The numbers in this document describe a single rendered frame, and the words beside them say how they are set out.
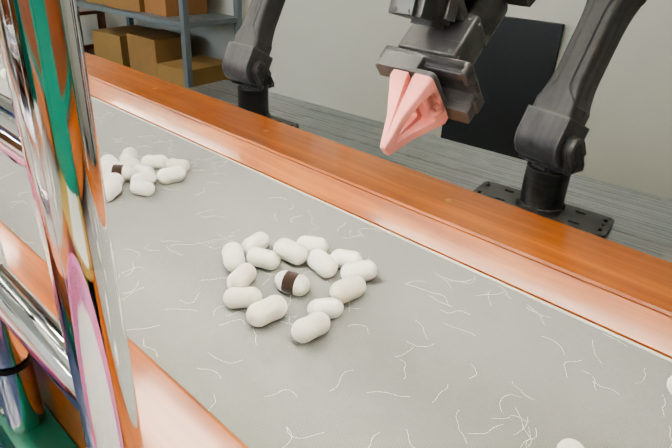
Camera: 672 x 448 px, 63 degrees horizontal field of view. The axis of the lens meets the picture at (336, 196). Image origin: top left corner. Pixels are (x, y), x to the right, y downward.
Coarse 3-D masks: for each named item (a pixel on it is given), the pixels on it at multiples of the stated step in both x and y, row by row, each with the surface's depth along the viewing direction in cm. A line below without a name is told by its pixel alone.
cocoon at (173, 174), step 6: (168, 168) 68; (174, 168) 68; (180, 168) 69; (162, 174) 67; (168, 174) 68; (174, 174) 68; (180, 174) 68; (162, 180) 67; (168, 180) 68; (174, 180) 68; (180, 180) 69
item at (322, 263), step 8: (312, 256) 52; (320, 256) 52; (328, 256) 52; (312, 264) 52; (320, 264) 51; (328, 264) 51; (336, 264) 51; (320, 272) 51; (328, 272) 51; (336, 272) 52
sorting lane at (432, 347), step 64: (0, 64) 119; (128, 128) 86; (0, 192) 64; (128, 192) 66; (192, 192) 67; (256, 192) 68; (128, 256) 54; (192, 256) 54; (384, 256) 56; (128, 320) 45; (192, 320) 45; (384, 320) 47; (448, 320) 47; (512, 320) 48; (576, 320) 48; (192, 384) 39; (256, 384) 39; (320, 384) 40; (384, 384) 40; (448, 384) 40; (512, 384) 41; (576, 384) 41; (640, 384) 41
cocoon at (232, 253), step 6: (228, 246) 52; (234, 246) 52; (240, 246) 53; (222, 252) 53; (228, 252) 52; (234, 252) 51; (240, 252) 52; (228, 258) 51; (234, 258) 51; (240, 258) 51; (228, 264) 51; (234, 264) 51; (228, 270) 51
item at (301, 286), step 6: (276, 276) 49; (282, 276) 49; (300, 276) 49; (276, 282) 49; (294, 282) 48; (300, 282) 48; (306, 282) 48; (294, 288) 48; (300, 288) 48; (306, 288) 48; (294, 294) 49; (300, 294) 48
